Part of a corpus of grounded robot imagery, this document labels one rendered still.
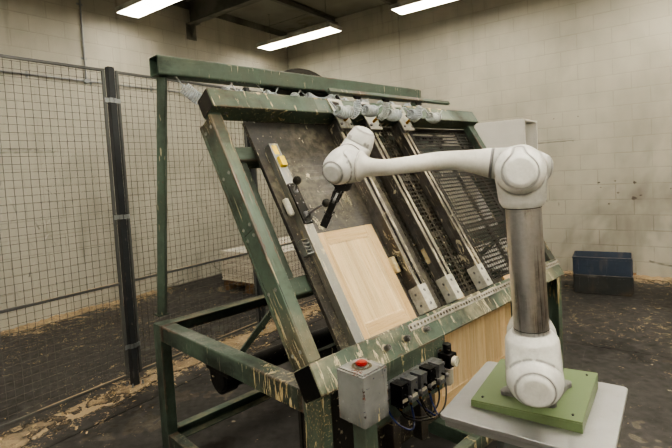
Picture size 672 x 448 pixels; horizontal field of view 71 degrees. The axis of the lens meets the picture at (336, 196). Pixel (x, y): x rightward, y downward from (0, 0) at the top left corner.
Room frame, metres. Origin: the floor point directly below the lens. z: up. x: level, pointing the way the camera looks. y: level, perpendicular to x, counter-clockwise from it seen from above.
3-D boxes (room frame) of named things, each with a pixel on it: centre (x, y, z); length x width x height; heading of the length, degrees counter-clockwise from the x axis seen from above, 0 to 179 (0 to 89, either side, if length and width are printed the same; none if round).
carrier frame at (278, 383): (2.86, -0.21, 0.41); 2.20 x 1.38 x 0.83; 134
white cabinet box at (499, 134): (5.81, -2.13, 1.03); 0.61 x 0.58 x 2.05; 144
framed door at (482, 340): (2.77, -0.78, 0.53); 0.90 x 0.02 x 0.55; 134
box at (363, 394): (1.52, -0.05, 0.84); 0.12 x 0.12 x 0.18; 44
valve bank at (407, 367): (1.88, -0.32, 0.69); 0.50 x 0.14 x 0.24; 134
